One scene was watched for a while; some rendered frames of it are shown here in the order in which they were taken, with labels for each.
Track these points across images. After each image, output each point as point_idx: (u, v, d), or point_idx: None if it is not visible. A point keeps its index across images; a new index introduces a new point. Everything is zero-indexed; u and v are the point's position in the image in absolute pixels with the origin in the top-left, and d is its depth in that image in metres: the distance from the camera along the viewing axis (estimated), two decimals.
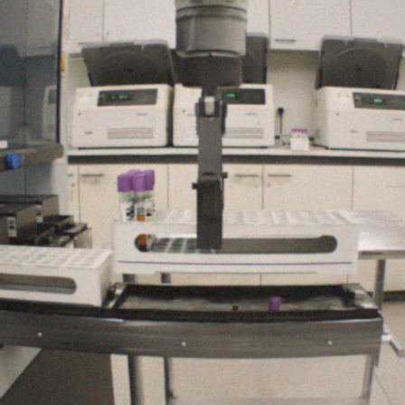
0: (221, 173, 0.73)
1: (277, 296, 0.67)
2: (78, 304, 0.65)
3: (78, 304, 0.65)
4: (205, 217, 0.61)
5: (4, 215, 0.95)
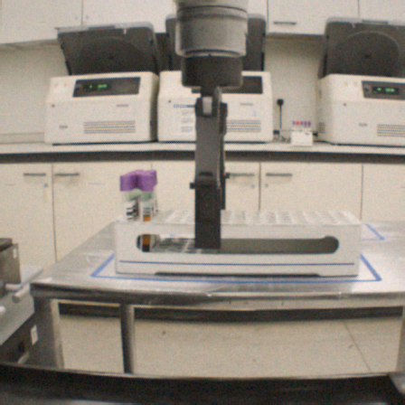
0: (223, 173, 0.73)
1: None
2: None
3: None
4: (202, 217, 0.61)
5: None
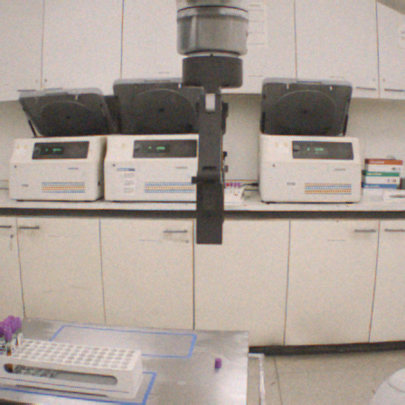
0: (222, 167, 0.74)
1: (220, 359, 1.10)
2: None
3: None
4: (205, 211, 0.60)
5: None
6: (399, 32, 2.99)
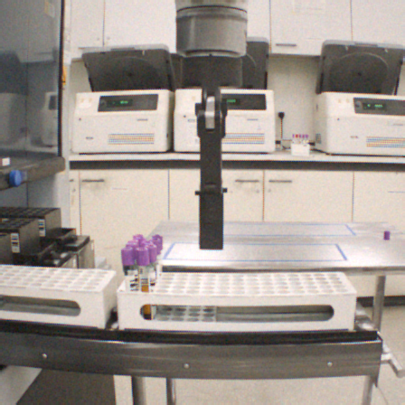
0: None
1: (388, 230, 1.15)
2: (82, 325, 0.66)
3: (82, 325, 0.66)
4: (207, 221, 0.66)
5: (6, 231, 0.95)
6: None
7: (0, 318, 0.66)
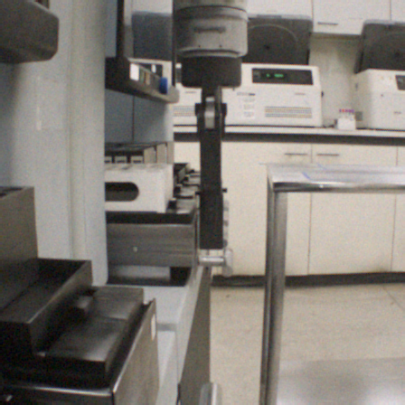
0: None
1: None
2: None
3: None
4: None
5: None
6: None
7: None
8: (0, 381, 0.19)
